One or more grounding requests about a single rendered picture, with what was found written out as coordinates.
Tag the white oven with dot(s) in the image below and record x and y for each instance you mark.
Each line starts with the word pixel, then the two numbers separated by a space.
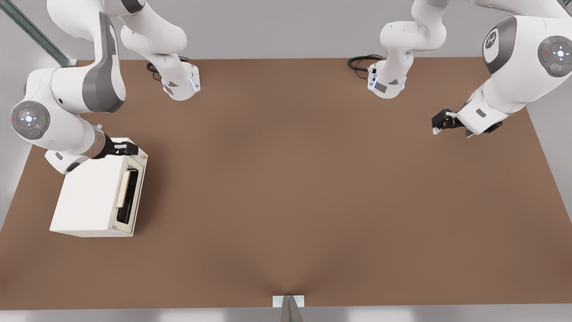
pixel 89 197

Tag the silver frame post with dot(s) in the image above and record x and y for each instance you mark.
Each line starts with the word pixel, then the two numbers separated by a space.
pixel 35 33
pixel 289 308

